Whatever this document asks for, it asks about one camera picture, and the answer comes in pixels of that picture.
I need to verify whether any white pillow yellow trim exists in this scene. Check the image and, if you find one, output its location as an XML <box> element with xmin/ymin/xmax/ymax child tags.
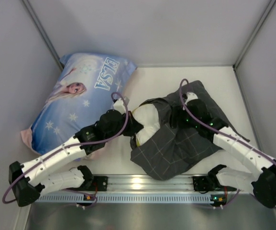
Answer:
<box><xmin>131</xmin><ymin>103</ymin><xmax>161</xmax><ymax>149</ymax></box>

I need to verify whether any grey checked pillowcase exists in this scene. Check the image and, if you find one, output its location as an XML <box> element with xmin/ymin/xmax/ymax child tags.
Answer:
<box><xmin>130</xmin><ymin>80</ymin><xmax>251</xmax><ymax>181</ymax></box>

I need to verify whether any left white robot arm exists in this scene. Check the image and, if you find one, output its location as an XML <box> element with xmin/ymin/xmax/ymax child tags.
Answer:
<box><xmin>7</xmin><ymin>110</ymin><xmax>143</xmax><ymax>207</ymax></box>

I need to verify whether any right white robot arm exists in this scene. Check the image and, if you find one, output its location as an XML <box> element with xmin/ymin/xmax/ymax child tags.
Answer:
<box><xmin>170</xmin><ymin>99</ymin><xmax>276</xmax><ymax>208</ymax></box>

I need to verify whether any Elsa print blue pillow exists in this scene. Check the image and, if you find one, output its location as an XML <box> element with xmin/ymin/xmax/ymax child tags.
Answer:
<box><xmin>21</xmin><ymin>53</ymin><xmax>137</xmax><ymax>155</ymax></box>

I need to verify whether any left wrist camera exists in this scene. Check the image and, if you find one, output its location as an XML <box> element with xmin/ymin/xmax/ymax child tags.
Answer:
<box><xmin>113</xmin><ymin>97</ymin><xmax>130</xmax><ymax>114</ymax></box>

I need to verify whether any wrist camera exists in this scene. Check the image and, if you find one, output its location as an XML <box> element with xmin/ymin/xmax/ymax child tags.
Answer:
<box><xmin>184</xmin><ymin>92</ymin><xmax>198</xmax><ymax>105</ymax></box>
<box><xmin>113</xmin><ymin>97</ymin><xmax>130</xmax><ymax>114</ymax></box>

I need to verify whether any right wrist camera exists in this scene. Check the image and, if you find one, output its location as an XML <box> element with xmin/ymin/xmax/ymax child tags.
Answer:
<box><xmin>184</xmin><ymin>92</ymin><xmax>198</xmax><ymax>105</ymax></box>

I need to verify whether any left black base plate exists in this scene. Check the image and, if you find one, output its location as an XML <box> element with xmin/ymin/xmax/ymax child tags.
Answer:
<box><xmin>88</xmin><ymin>176</ymin><xmax>108</xmax><ymax>192</ymax></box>

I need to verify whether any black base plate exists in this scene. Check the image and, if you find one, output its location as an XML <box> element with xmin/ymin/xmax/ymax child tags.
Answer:
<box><xmin>192</xmin><ymin>176</ymin><xmax>213</xmax><ymax>194</ymax></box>
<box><xmin>88</xmin><ymin>176</ymin><xmax>108</xmax><ymax>192</ymax></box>

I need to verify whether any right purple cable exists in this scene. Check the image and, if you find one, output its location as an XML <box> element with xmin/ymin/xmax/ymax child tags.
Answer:
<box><xmin>179</xmin><ymin>78</ymin><xmax>276</xmax><ymax>210</ymax></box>

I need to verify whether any aluminium mounting rail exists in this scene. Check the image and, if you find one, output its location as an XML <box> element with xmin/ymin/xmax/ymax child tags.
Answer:
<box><xmin>39</xmin><ymin>173</ymin><xmax>255</xmax><ymax>194</ymax></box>

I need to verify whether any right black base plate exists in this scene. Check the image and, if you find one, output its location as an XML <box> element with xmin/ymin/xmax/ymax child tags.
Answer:
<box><xmin>192</xmin><ymin>176</ymin><xmax>213</xmax><ymax>194</ymax></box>

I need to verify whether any slotted grey cable duct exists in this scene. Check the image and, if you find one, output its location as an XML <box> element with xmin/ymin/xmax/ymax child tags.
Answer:
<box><xmin>37</xmin><ymin>193</ymin><xmax>227</xmax><ymax>204</ymax></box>

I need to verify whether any left aluminium corner post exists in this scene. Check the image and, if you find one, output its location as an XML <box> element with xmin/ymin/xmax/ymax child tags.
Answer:
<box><xmin>20</xmin><ymin>0</ymin><xmax>64</xmax><ymax>71</ymax></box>

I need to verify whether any aluminium corner post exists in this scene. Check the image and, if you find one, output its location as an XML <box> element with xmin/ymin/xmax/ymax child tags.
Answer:
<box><xmin>232</xmin><ymin>0</ymin><xmax>276</xmax><ymax>71</ymax></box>
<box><xmin>20</xmin><ymin>0</ymin><xmax>64</xmax><ymax>71</ymax></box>

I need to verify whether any right aluminium corner post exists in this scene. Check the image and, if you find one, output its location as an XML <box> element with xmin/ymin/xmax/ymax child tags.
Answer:
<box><xmin>232</xmin><ymin>0</ymin><xmax>276</xmax><ymax>71</ymax></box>

